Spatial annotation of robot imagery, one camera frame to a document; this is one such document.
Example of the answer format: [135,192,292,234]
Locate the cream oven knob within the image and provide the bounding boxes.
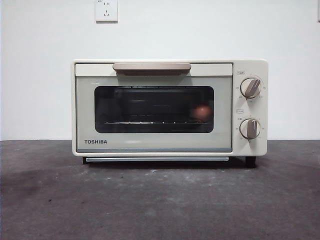
[239,118,261,140]
[239,77,262,99]

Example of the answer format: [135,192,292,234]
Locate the white wall socket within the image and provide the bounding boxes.
[95,0,119,24]

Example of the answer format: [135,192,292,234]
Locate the wire oven rack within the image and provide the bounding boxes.
[104,121,208,125]

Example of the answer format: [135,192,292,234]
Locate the silver crumb tray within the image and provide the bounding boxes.
[86,156,230,163]

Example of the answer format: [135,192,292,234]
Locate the glass oven door with handle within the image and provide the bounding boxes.
[75,62,233,153]

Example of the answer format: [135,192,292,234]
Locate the cream Toshiba toaster oven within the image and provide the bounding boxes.
[71,58,269,168]

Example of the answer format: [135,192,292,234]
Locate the brown egg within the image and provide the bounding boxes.
[192,104,211,120]

